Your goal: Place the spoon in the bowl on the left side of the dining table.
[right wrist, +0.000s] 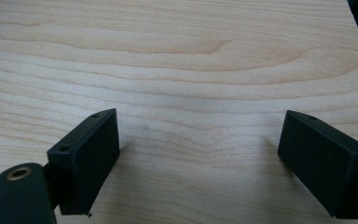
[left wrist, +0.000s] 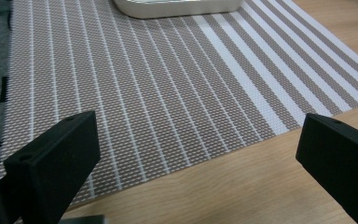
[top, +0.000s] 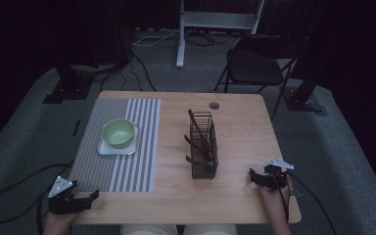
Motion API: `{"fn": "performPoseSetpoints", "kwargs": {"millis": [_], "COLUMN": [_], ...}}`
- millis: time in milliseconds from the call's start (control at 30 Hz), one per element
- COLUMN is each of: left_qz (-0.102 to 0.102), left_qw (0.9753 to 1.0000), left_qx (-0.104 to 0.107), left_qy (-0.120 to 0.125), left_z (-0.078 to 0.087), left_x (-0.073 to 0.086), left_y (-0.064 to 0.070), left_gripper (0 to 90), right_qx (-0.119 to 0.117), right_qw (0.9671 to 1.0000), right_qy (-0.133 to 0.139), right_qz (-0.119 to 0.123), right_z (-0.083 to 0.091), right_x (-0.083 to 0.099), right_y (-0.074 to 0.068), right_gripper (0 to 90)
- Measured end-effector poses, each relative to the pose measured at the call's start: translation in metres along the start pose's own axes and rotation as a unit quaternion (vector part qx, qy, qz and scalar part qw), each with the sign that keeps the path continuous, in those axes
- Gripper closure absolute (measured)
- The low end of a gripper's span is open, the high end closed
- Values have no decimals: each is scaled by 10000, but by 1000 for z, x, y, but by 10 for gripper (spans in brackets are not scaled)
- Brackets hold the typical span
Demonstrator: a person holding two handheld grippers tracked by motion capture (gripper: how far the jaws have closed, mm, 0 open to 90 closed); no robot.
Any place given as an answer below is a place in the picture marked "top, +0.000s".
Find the person's right hand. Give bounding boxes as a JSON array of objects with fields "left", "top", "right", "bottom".
[{"left": 258, "top": 182, "right": 294, "bottom": 213}]

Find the black folding chair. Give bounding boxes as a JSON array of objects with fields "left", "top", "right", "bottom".
[{"left": 213, "top": 34, "right": 308, "bottom": 120}]

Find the hand-held gripper cable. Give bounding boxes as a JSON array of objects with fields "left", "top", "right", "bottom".
[
  {"left": 0, "top": 161, "right": 75, "bottom": 235},
  {"left": 273, "top": 170, "right": 340, "bottom": 235}
]

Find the grey striped placemat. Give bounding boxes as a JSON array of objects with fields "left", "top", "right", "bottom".
[{"left": 68, "top": 97, "right": 162, "bottom": 193}]

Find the right hand-held gripper cable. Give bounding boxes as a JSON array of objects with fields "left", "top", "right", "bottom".
[{"left": 273, "top": 170, "right": 340, "bottom": 235}]

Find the long brown wooden utensil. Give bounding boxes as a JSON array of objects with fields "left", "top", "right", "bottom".
[{"left": 187, "top": 109, "right": 214, "bottom": 162}]

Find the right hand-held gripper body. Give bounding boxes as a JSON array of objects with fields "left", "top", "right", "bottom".
[{"left": 259, "top": 158, "right": 295, "bottom": 191}]

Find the green bowl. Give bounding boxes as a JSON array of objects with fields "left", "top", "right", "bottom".
[{"left": 101, "top": 117, "right": 136, "bottom": 149}]

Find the bundle of black floor cables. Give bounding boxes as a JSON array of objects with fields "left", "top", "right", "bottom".
[{"left": 183, "top": 29, "right": 240, "bottom": 48}]

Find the black floor cable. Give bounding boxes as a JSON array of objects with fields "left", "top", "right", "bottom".
[{"left": 99, "top": 48, "right": 158, "bottom": 93}]

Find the small black stick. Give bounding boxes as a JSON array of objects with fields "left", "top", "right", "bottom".
[{"left": 71, "top": 119, "right": 81, "bottom": 138}]

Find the black wire basket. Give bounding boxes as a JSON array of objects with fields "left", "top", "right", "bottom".
[{"left": 187, "top": 111, "right": 219, "bottom": 181}]

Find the white metal stand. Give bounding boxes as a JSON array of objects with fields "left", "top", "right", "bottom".
[{"left": 175, "top": 0, "right": 265, "bottom": 70}]

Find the person's left hand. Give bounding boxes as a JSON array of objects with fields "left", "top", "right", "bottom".
[{"left": 42, "top": 211, "right": 76, "bottom": 235}]

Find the white square plate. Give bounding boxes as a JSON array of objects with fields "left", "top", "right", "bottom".
[{"left": 97, "top": 122, "right": 140, "bottom": 157}]

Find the white floor cable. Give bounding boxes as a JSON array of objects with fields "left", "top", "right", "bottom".
[{"left": 131, "top": 28, "right": 181, "bottom": 48}]

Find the left hand-held gripper cable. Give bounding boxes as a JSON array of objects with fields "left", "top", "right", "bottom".
[{"left": 0, "top": 161, "right": 75, "bottom": 235}]

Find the black stand base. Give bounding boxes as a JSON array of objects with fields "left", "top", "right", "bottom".
[
  {"left": 42, "top": 62, "right": 96, "bottom": 105},
  {"left": 283, "top": 73, "right": 329, "bottom": 118}
]

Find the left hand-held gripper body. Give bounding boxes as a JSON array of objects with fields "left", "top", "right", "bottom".
[{"left": 47, "top": 175, "right": 93, "bottom": 215}]

